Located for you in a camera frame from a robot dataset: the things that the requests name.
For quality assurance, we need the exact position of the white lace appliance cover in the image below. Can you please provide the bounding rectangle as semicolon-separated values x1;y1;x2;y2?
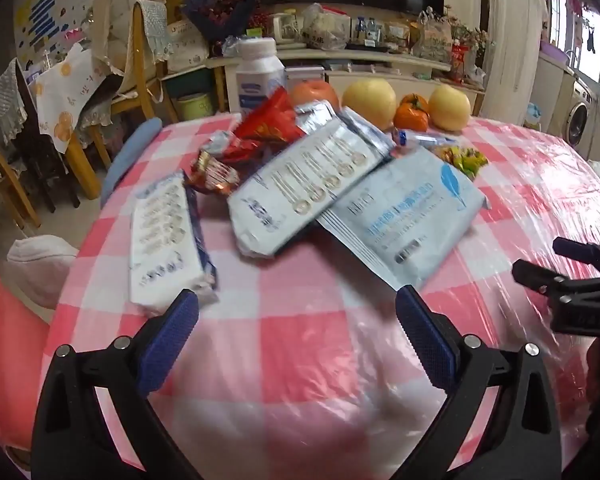
482;0;548;123

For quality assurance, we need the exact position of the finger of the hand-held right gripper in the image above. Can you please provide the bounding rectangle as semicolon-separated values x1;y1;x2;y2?
511;259;600;333
552;236;600;279

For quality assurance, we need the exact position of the white printed sack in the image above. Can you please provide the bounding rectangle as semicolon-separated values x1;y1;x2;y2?
167;20;211;73

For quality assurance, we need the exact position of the white washing machine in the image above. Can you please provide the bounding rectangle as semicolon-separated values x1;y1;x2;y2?
560;77;598;148

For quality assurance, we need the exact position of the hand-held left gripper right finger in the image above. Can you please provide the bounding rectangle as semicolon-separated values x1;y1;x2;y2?
395;284;563;480

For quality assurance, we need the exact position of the pink plastic bin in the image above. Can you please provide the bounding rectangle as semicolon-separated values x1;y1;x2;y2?
0;267;51;466

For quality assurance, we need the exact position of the purple basin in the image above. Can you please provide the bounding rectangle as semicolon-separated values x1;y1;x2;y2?
539;40;571;63

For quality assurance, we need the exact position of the printed paper bag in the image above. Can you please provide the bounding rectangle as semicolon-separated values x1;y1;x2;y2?
412;7;453;61

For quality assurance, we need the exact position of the wall poster with blue stickers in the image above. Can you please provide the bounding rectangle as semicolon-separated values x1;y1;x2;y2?
12;0;126;61

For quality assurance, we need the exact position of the red and silver snack wrapper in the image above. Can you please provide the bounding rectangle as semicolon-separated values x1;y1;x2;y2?
200;130;263;163

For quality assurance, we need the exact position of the white milk carton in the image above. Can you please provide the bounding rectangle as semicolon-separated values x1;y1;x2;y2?
130;171;219;317
226;101;397;259

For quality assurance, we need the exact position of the white electric kettle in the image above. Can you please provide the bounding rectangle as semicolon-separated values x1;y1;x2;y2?
272;12;301;41

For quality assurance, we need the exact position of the pink checked tablecloth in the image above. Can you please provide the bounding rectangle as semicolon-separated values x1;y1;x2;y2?
45;115;600;480

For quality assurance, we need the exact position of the dark wooden chair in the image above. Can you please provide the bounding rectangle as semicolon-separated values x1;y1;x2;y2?
15;67;81;211

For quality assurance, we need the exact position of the clear plastic bag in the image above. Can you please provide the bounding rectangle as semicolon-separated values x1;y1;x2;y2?
302;2;348;51

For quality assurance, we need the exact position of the grey blue plastic pouch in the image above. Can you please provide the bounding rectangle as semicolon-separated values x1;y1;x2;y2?
316;159;485;292

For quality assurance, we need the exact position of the green waste bin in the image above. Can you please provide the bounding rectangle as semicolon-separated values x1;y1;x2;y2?
174;92;216;122

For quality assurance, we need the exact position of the blue cloth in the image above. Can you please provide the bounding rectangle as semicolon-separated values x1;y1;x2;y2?
100;117;164;202

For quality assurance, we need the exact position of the red packet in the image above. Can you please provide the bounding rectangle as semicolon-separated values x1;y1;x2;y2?
450;42;473;83

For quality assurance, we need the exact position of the orange persimmon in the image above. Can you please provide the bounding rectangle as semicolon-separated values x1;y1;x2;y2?
393;92;432;132

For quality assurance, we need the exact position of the red apple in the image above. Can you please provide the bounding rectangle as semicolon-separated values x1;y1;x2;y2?
287;79;341;113

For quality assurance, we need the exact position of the white television cabinet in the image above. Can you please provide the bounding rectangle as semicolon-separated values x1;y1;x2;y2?
205;45;486;126

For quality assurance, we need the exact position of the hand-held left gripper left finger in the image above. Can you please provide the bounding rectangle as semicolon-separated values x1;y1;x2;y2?
31;288;203;480

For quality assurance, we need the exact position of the red snack bag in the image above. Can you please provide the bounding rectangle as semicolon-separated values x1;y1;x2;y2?
232;86;308;143

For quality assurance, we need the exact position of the grey cushion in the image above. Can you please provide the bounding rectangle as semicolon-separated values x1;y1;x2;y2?
6;236;80;310

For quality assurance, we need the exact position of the orange print tablecloth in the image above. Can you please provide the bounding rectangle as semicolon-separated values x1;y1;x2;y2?
32;42;111;153

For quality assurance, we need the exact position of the dark blue wrapped bouquet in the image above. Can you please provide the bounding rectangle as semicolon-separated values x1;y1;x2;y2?
180;0;262;46

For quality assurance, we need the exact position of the yellow green candy wrapper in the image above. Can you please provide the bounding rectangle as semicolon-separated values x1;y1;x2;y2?
427;144;490;180

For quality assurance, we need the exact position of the red gold candy wrapper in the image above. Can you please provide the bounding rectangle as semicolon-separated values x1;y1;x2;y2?
189;150;242;196

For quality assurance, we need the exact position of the white plastic bottle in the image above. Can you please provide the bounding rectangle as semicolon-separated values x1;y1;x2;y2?
235;37;287;118

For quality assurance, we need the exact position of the cream tote bag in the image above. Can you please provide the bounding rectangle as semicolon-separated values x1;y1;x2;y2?
92;0;168;61

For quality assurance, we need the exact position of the yellow apple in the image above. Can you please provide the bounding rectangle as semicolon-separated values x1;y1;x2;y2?
341;78;397;130
428;84;472;133

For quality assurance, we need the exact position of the lilac tin box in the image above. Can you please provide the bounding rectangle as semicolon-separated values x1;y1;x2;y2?
284;65;326;92

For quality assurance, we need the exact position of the grey lace chair cover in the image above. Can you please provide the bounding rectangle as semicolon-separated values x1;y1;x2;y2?
132;0;173;63

